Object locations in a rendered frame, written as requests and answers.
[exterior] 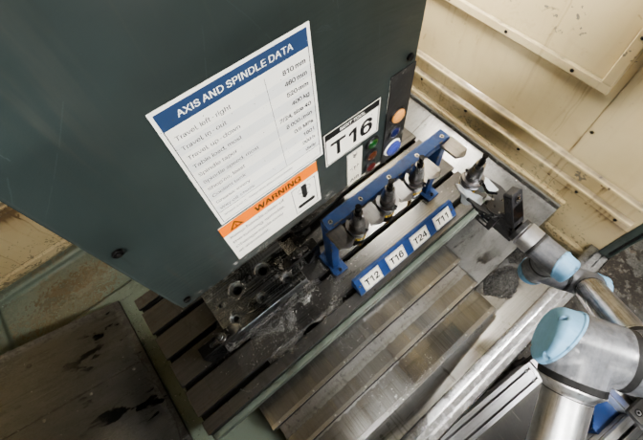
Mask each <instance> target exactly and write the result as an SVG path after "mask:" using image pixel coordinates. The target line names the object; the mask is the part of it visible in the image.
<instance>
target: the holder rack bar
mask: <svg viewBox="0 0 643 440"><path fill-rule="evenodd" d="M449 138H450V136H449V135H448V134H447V133H445V132H444V131H443V130H441V129H439V130H438V131H437V132H435V133H434V134H433V135H431V136H430V137H429V138H427V139H426V140H425V141H423V142H422V143H421V144H419V145H418V146H417V147H415V148H414V149H413V150H412V151H411V152H410V153H408V154H407V155H406V156H404V157H403V158H402V159H400V160H399V161H398V162H397V163H395V164H394V165H392V166H391V167H390V168H388V169H387V170H386V171H384V172H383V173H382V174H380V175H379V176H378V177H376V178H375V179H374V180H373V181H371V182H370V183H369V184H367V185H366V186H365V187H363V188H362V189H360V190H359V191H358V192H356V193H355V194H354V195H353V196H351V197H350V198H349V199H347V200H346V201H345V202H343V203H342V204H341V205H339V206H338V207H337V208H335V209H334V210H332V211H331V212H330V213H329V214H327V215H326V216H325V217H323V219H322V220H321V225H322V227H323V228H324V229H325V230H326V231H327V232H329V231H331V230H333V229H334V228H335V227H336V226H338V225H339V224H340V223H341V224H343V223H344V222H345V221H346V219H347V220H348V219H349V218H351V215H352V213H353V210H354V209H355V206H356V205H357V204H360V205H361V206H363V205H364V204H365V203H367V202H368V201H369V200H371V201H373V200H374V199H375V198H376V197H377V195H380V194H382V191H383V190H384V188H385V186H386V185H387V184H388V179H393V180H394V181H395V180H396V179H398V178H400V179H401V178H402V177H404V176H405V175H406V173H409V172H410V170H411V169H412V168H413V166H414V164H415V163H416V162H417V161H418V160H419V156H420V155H424V156H425V157H430V156H431V155H432V154H433V153H434V152H435V151H436V150H438V149H439V148H440V145H441V144H443V143H444V142H446V141H447V140H448V139H449Z"/></svg>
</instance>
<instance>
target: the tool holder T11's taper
mask: <svg viewBox="0 0 643 440"><path fill-rule="evenodd" d="M478 161H479V160H477V161H476V162H475V163H474V164H473V165H472V166H471V168H470V169H469V170H468V171H467V172H466V174H465V178H466V180H467V181H468V182H470V183H472V184H477V183H479V182H480V181H481V178H482V175H483V172H484V169H485V167H486V163H485V165H479V164H478Z"/></svg>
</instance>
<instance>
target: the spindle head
mask: <svg viewBox="0 0 643 440"><path fill-rule="evenodd" d="M426 3H427V0H0V202H2V203H4V204H5V205H7V206H9V207H10V208H12V209H14V210H16V211H18V212H20V213H21V214H23V215H25V216H26V217H28V218H30V219H31V220H33V221H34V222H36V223H37V224H39V225H41V226H42V227H44V228H46V229H47V230H49V231H51V232H53V233H55V234H57V235H58V236H60V237H62V238H63V239H65V240H67V241H68V242H70V243H72V244H74V245H75V246H77V247H79V248H80V249H82V250H84V251H85V252H87V253H89V254H91V255H92V256H94V257H95V258H97V259H99V260H100V261H102V262H104V263H105V264H107V265H109V266H111V267H112V268H114V269H116V270H117V271H119V272H121V273H122V274H124V275H127V276H128V277H130V278H132V279H133V280H135V281H137V282H138V283H140V284H142V285H143V286H145V287H146V288H148V289H149V290H151V291H153V292H154V293H156V294H158V295H159V296H161V297H164V298H165V299H167V300H169V301H170V302H172V303H174V304H175V305H178V306H180V307H181V308H185V307H187V306H188V305H189V304H191V303H192V302H193V301H195V300H196V299H197V298H199V297H200V296H202V295H203V294H204V293H206V292H207V290H209V289H210V288H211V287H213V286H214V285H215V284H217V283H218V282H219V281H221V280H222V279H223V278H225V277H226V276H227V275H229V274H230V273H232V272H233V271H234V270H236V269H237V268H238V267H240V266H241V265H242V264H244V263H245V262H246V261H248V260H249V259H250V258H252V257H253V256H254V255H256V254H257V253H259V252H260V251H261V250H263V249H264V248H265V247H267V246H268V245H269V244H271V243H272V242H273V241H275V240H276V239H277V238H279V237H280V236H281V235H283V234H284V233H285V232H287V231H288V230H290V229H291V228H292V227H294V226H295V225H296V224H297V223H298V222H299V221H301V220H302V219H303V218H305V217H306V216H307V215H309V214H310V213H311V212H313V211H314V210H315V209H317V208H318V207H320V206H321V205H322V204H324V203H325V202H326V201H328V200H329V199H330V198H332V197H333V196H334V195H336V194H337V193H338V192H340V191H341V190H342V189H344V188H345V187H347V158H346V156H348V155H349V154H350V153H352V152H353V151H355V150H356V149H357V148H359V147H360V146H361V145H362V146H363V156H362V175H363V174H364V173H365V167H366V165H367V164H368V163H369V162H368V163H367V162H366V161H365V157H366V154H367V153H368V152H369V151H370V150H368V151H367V150H366V143H367V142H368V141H369V140H370V139H371V138H372V137H374V136H378V137H379V138H380V140H379V142H378V144H377V145H376V146H375V147H374V148H377V149H378V154H377V156H376V157H375V158H374V159H373V160H376V161H377V164H378V163H379V162H381V155H382V147H383V139H384V132H385V124H386V116H387V108H388V93H389V86H390V79H391V77H393V76H394V75H396V74H397V73H398V72H400V71H401V70H403V69H404V68H406V67H407V66H409V65H410V64H412V63H413V62H414V61H415V59H416V54H417V48H418V43H419V38H420V34H421V28H422V23H423V18H424V12H425V8H426ZM307 21H309V25H310V34H311V43H312V53H313V61H314V71H315V80H316V89H317V98H318V107H319V116H320V126H321V143H322V152H323V154H322V155H320V157H319V158H317V159H316V160H314V161H313V162H312V163H314V162H315V161H316V163H317V170H318V176H319V184H320V191H321V199H320V200H319V201H318V202H317V203H315V204H314V205H312V206H311V207H310V208H308V209H307V210H305V211H304V212H303V213H301V214H300V215H299V216H297V217H296V218H295V219H293V220H292V221H291V222H289V223H288V224H287V225H285V226H284V227H283V228H281V229H280V230H278V231H277V232H275V233H274V234H273V235H271V236H270V237H269V238H267V239H266V240H265V241H263V242H262V243H261V244H259V245H258V246H257V247H255V248H254V249H253V250H251V251H250V252H249V253H247V254H245V255H244V256H243V257H241V258H240V259H239V258H238V256H237V255H236V254H235V252H234V251H233V249H232V248H231V247H230V245H229V244H228V243H227V241H226V240H225V239H224V237H223V236H222V235H221V233H220V232H219V231H218V229H220V228H221V227H223V226H224V225H226V224H227V223H228V222H230V221H231V220H233V219H234V217H233V218H232V219H230V220H229V221H228V222H226V223H225V224H223V225H221V223H220V222H219V220H218V219H217V217H216V216H215V215H214V213H213V212H212V210H211V208H210V207H209V206H208V204H207V203H206V201H205V200H204V198H203V197H202V196H201V194H200V193H199V191H198V190H197V188H196V187H195V186H194V184H193V183H192V181H191V180H190V178H189V177H188V175H187V174H186V172H185V171H184V170H183V169H182V168H181V166H180V165H179V163H178V162H177V160H176V159H175V158H174V156H173V155H172V153H171V152H170V150H169V149H168V148H167V146H166V144H165V143H164V141H163V140H162V139H161V137H160V136H159V134H158V133H157V132H156V130H155V129H154V127H153V126H152V124H151V123H150V122H149V120H148V119H147V117H146V116H145V115H147V114H149V113H150V112H152V111H154V110H156V109H157V108H159V107H161V106H163V105H164V104H166V103H168V102H169V101H171V100H173V99H175V98H177V97H179V96H180V95H182V94H184V93H185V92H186V91H188V90H190V89H191V88H193V87H195V86H197V85H198V84H200V83H202V82H204V81H205V80H207V79H209V78H210V77H213V76H215V75H216V74H218V73H220V72H221V71H223V70H225V69H227V68H228V67H230V66H232V65H233V64H235V63H236V62H238V61H239V60H241V59H243V58H245V57H246V56H248V55H250V54H252V53H254V52H256V51H257V50H259V49H261V48H262V47H264V46H266V45H268V44H269V43H271V42H273V41H274V40H276V39H278V38H280V37H281V36H283V35H285V34H286V33H289V32H290V31H292V30H293V29H295V28H297V27H298V26H300V25H302V24H303V23H305V22H307ZM379 97H381V102H380V112H379V121H378V131H376V132H375V133H374V134H372V135H371V136H369V137H368V138H367V139H365V140H364V141H362V142H361V143H359V144H358V145H356V146H355V147H354V148H352V149H351V150H350V151H348V152H347V153H345V154H344V155H343V156H342V157H341V158H339V159H338V160H337V161H335V162H334V163H332V164H331V165H329V166H328V167H326V166H325V157H324V147H323V137H322V136H323V135H325V134H326V133H328V132H329V131H331V130H332V129H334V128H335V127H336V126H338V125H339V124H341V123H342V122H344V121H346V120H347V119H348V118H350V117H351V116H353V115H354V114H356V113H357V112H359V111H360V110H362V109H363V108H364V107H366V106H367V105H369V104H370V103H372V102H373V101H375V100H376V99H377V98H379ZM312 163H310V164H309V165H311V164H312ZM309 165H307V166H305V167H304V168H303V169H305V168H306V167H308V166H309ZM300 171H302V169H301V170H300ZM298 173H299V171H298V172H297V173H296V174H298ZM296 174H294V175H293V176H295V175H296ZM362 175H361V176H362ZM293 176H291V177H290V178H288V179H287V180H286V181H288V180H289V179H291V178H292V177H293ZM286 181H284V182H283V183H285V182H286ZM283 183H281V184H280V185H278V186H277V187H279V186H281V185H282V184H283ZM277 187H275V188H274V189H272V190H271V191H270V192H272V191H273V190H275V189H276V188H277ZM270 192H268V193H267V194H269V193H270ZM267 194H265V195H264V196H262V197H261V198H260V199H262V198H263V197H265V196H266V195H267ZM260 199H258V200H257V201H255V202H254V204H255V203H256V202H258V201H259V200H260ZM252 205H253V204H251V206H252ZM249 207H250V206H248V207H247V208H245V209H244V210H246V209H248V208H249ZM244 210H242V211H241V212H239V213H238V214H237V215H239V214H240V213H242V212H243V211H244ZM237 215H236V216H237ZM236 216H235V217H236Z"/></svg>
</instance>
